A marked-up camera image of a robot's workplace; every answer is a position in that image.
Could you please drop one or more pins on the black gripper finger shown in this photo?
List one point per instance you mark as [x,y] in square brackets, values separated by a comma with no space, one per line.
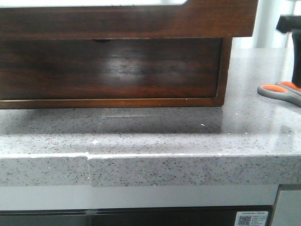
[293,24]

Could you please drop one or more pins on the grey orange handled scissors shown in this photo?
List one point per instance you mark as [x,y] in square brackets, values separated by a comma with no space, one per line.
[285,91]

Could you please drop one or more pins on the wooden drawer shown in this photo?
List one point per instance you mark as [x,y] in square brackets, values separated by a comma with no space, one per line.
[141,73]
[193,19]

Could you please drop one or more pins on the dark wooden drawer cabinet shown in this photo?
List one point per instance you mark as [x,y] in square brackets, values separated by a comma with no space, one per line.
[224,70]

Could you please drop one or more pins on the white curtain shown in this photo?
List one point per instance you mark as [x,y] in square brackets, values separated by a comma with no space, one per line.
[265,34]

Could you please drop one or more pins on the grey cabinet door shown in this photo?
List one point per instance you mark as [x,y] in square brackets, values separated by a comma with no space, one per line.
[287,211]

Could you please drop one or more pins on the white QR code sticker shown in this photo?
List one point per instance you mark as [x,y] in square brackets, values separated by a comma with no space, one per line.
[251,218]

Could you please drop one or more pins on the black appliance under counter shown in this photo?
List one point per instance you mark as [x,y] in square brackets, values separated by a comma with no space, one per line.
[163,216]

